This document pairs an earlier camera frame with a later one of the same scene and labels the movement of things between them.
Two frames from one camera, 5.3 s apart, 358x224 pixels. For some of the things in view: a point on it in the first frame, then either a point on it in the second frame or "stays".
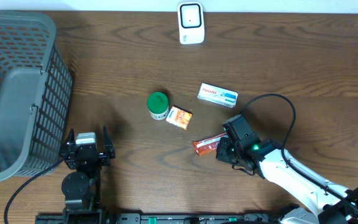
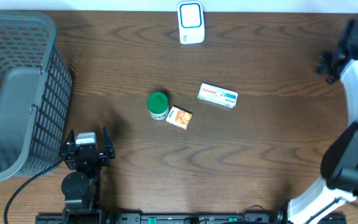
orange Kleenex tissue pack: x=179 y=117 stays
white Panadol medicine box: x=220 y=96 stays
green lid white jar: x=158 y=104 stays
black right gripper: x=220 y=151 to x=325 y=63
